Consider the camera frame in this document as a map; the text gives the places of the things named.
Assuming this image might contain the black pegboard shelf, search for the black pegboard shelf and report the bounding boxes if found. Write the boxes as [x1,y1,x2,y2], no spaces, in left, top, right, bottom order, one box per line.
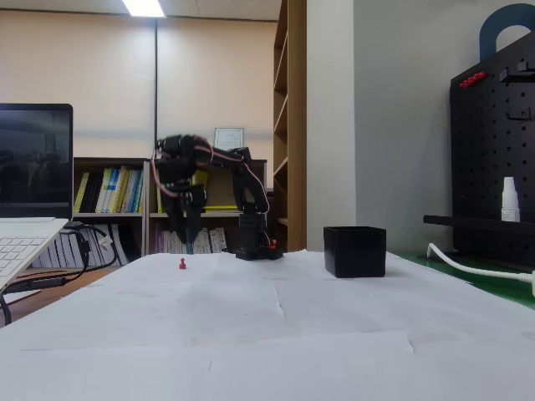
[423,214,535,235]

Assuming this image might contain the black adapter dongle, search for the black adapter dongle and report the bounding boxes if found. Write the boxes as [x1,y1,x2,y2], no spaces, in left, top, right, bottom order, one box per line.
[8,275,70,293]

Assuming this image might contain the red white servo cable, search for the red white servo cable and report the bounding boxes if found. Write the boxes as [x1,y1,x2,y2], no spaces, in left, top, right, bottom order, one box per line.
[150,152,177,198]

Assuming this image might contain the black binder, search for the black binder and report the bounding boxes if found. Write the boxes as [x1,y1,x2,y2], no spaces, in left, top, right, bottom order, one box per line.
[79,170,105,214]

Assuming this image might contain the white power strip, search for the white power strip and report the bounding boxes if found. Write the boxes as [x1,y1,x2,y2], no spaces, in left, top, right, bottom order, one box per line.
[517,270,535,298]

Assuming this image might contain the black cable loop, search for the black cable loop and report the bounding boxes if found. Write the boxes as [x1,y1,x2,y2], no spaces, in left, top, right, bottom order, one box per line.
[0,287,13,327]

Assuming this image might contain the white power strip cable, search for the white power strip cable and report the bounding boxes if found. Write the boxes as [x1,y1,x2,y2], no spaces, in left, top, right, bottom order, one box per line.
[426,242,535,282]

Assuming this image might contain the tall wooden bookshelf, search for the tall wooden bookshelf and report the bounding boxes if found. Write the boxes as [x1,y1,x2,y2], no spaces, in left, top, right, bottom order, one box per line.
[273,0,308,251]

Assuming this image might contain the black square cup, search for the black square cup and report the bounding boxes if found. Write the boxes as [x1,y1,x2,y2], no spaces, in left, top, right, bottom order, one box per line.
[323,226,387,279]

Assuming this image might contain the small white bottle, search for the small white bottle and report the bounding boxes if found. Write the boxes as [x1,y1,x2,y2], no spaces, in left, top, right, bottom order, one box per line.
[500,176,522,222]

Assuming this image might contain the white laptop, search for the white laptop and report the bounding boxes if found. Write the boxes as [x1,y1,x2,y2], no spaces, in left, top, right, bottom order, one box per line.
[0,103,75,293]

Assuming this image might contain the black pegboard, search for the black pegboard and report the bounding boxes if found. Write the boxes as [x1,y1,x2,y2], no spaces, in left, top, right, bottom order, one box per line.
[449,28,535,268]

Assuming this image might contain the low wooden bookshelf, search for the low wooden bookshelf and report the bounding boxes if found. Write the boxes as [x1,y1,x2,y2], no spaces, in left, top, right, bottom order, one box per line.
[143,158,268,256]
[73,157,147,268]

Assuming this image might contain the dark teal arched handle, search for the dark teal arched handle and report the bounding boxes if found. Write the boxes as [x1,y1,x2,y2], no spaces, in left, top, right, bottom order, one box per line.
[479,3,535,62]

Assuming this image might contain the ceiling light panel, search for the ceiling light panel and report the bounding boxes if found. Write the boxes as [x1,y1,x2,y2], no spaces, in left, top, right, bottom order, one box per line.
[120,0,166,18]

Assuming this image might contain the beige roller blind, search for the beige roller blind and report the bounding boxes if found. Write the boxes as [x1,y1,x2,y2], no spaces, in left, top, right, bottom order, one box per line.
[0,8,156,160]
[156,15,280,160]

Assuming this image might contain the leaning yellow book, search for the leaning yellow book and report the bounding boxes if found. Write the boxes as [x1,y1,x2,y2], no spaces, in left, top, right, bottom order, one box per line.
[74,171,91,214]

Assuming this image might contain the black laptop cable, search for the black laptop cable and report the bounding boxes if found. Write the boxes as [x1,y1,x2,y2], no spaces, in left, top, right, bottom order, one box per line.
[62,223,122,272]

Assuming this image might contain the framed certificate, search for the framed certificate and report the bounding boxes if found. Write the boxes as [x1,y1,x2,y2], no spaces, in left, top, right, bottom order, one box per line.
[212,127,246,160]

